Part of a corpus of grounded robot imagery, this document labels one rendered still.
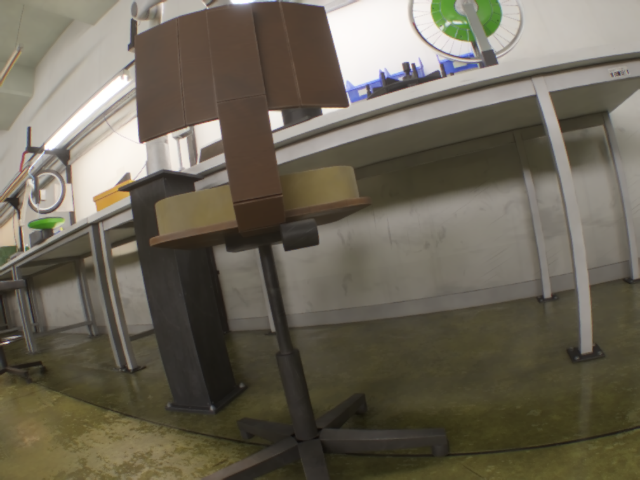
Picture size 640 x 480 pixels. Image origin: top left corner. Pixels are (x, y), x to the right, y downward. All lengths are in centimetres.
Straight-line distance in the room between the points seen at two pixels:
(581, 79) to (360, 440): 116
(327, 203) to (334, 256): 166
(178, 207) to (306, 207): 20
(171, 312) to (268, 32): 99
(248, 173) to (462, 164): 165
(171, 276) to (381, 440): 85
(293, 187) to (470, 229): 155
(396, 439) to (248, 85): 71
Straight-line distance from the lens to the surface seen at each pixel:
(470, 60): 158
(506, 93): 118
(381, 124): 120
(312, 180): 58
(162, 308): 133
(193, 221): 58
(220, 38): 57
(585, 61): 123
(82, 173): 442
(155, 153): 141
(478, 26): 156
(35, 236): 496
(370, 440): 81
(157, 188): 131
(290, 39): 59
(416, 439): 81
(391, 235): 209
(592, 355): 124
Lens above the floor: 50
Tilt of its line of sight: 1 degrees up
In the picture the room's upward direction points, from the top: 11 degrees counter-clockwise
